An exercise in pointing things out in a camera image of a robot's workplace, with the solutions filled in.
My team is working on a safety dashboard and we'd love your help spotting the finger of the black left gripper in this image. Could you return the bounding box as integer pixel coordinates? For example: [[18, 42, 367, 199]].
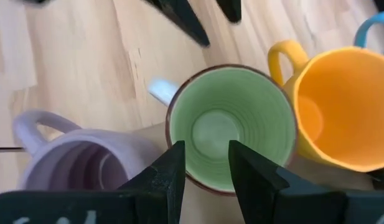
[[143, 0, 211, 48], [215, 0, 243, 24]]

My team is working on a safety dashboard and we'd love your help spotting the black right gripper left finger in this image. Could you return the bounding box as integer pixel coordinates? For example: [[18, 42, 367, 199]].
[[0, 140, 186, 224]]

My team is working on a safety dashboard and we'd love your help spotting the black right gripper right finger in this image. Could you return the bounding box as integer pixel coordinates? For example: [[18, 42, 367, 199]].
[[228, 139, 384, 224]]

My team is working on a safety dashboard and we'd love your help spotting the light blue ceramic mug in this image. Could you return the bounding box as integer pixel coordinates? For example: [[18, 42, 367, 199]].
[[353, 11, 384, 58]]

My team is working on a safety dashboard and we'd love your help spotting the green mug with white handle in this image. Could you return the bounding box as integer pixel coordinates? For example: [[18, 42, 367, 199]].
[[147, 64, 299, 197]]

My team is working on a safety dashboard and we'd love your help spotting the yellow ceramic mug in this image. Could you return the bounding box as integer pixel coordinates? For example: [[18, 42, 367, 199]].
[[267, 39, 384, 174]]

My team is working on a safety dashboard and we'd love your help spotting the lilac ribbed ceramic mug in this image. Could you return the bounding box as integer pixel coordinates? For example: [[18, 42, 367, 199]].
[[11, 109, 163, 192]]

